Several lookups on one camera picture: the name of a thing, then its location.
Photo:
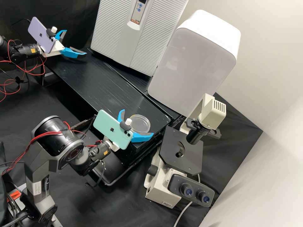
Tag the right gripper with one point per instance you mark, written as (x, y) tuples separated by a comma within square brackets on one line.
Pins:
[(113, 146)]

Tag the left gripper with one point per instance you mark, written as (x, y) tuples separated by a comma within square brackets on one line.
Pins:
[(58, 48)]

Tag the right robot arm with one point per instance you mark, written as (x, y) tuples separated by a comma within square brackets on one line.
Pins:
[(47, 151)]

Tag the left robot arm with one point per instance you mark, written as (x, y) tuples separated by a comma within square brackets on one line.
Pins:
[(23, 49)]

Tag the petri dish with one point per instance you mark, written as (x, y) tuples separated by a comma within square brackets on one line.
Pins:
[(140, 123)]

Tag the black platform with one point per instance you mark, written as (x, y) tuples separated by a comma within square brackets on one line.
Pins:
[(94, 87), (139, 81), (146, 149)]

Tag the incubator door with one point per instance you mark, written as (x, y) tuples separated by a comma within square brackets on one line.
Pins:
[(106, 30)]

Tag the black tray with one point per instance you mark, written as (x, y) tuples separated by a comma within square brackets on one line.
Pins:
[(116, 170)]

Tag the cream microscope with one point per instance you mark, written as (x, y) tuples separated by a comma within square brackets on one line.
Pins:
[(182, 156)]

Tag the white box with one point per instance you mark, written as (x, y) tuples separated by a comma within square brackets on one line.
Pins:
[(194, 63)]

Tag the white incubator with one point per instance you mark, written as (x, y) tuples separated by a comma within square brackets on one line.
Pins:
[(180, 9)]

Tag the right wrist camera phone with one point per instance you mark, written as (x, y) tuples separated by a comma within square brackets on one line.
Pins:
[(109, 128)]

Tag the wrist camera phone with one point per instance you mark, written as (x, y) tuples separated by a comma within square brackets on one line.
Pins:
[(39, 33), (109, 128)]

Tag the left wrist camera phone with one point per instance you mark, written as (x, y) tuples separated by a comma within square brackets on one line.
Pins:
[(39, 33)]

